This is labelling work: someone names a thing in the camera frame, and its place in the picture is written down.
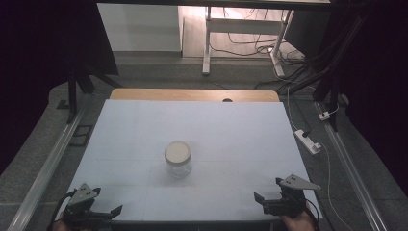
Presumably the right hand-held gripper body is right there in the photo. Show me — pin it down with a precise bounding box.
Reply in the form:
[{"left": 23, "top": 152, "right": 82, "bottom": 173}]
[{"left": 263, "top": 173, "right": 321, "bottom": 219}]

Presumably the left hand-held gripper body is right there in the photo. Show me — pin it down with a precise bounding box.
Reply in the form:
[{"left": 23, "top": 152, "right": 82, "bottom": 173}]
[{"left": 62, "top": 183, "right": 112, "bottom": 231}]

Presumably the clear glass jar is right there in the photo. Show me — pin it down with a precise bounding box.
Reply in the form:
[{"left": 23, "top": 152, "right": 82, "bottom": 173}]
[{"left": 166, "top": 156, "right": 192, "bottom": 179}]

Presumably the cream round jar lid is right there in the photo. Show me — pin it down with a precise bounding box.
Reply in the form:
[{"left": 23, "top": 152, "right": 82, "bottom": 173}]
[{"left": 164, "top": 141, "right": 192, "bottom": 167}]

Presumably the person's right hand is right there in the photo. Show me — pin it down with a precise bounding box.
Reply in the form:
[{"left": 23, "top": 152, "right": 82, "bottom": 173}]
[{"left": 281, "top": 201, "right": 318, "bottom": 231}]

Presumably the person's left hand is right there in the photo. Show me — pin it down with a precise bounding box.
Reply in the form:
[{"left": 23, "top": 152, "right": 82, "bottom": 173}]
[{"left": 51, "top": 219, "right": 70, "bottom": 231}]

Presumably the white power strip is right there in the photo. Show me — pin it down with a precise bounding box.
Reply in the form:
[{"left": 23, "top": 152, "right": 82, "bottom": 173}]
[{"left": 293, "top": 128, "right": 322, "bottom": 156}]

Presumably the white table mat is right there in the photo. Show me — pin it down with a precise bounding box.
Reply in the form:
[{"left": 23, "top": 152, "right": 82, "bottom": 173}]
[{"left": 57, "top": 98, "right": 323, "bottom": 223}]

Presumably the black metal stand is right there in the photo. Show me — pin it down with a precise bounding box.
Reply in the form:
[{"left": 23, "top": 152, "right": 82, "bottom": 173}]
[
  {"left": 278, "top": 13, "right": 370, "bottom": 133},
  {"left": 64, "top": 62, "right": 123, "bottom": 125}
]

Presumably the wooden table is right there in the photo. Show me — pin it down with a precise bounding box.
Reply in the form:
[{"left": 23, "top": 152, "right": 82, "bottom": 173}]
[{"left": 109, "top": 88, "right": 281, "bottom": 103}]

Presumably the dark curtain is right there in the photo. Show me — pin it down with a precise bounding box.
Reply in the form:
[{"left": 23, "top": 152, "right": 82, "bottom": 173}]
[
  {"left": 330, "top": 0, "right": 408, "bottom": 196},
  {"left": 0, "top": 0, "right": 120, "bottom": 174}
]

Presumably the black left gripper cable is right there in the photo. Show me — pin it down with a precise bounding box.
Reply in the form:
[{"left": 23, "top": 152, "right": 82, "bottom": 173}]
[{"left": 47, "top": 188, "right": 78, "bottom": 231}]

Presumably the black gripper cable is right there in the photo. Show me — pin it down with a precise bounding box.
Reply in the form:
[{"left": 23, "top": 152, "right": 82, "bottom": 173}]
[
  {"left": 47, "top": 188, "right": 78, "bottom": 231},
  {"left": 304, "top": 200, "right": 322, "bottom": 231}
]

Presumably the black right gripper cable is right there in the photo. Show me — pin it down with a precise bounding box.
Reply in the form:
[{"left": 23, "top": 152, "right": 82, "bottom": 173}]
[{"left": 304, "top": 200, "right": 322, "bottom": 231}]

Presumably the thin white cable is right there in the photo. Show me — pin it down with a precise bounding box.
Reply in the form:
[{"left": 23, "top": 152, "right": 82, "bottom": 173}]
[{"left": 316, "top": 141, "right": 348, "bottom": 231}]

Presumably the aluminium floor rail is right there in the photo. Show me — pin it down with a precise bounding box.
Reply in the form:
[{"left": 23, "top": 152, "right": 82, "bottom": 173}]
[
  {"left": 315, "top": 101, "right": 390, "bottom": 231},
  {"left": 6, "top": 107, "right": 87, "bottom": 231}
]

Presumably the black floor bracket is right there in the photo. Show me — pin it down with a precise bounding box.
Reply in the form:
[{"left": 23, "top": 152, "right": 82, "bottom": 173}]
[{"left": 68, "top": 124, "right": 94, "bottom": 148}]

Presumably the tangle of floor cables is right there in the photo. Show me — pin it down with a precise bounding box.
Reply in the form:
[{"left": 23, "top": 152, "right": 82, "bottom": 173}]
[{"left": 210, "top": 8, "right": 306, "bottom": 67}]

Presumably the white desk frame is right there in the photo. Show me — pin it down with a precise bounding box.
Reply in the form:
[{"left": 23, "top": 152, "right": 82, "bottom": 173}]
[{"left": 201, "top": 6, "right": 294, "bottom": 78}]

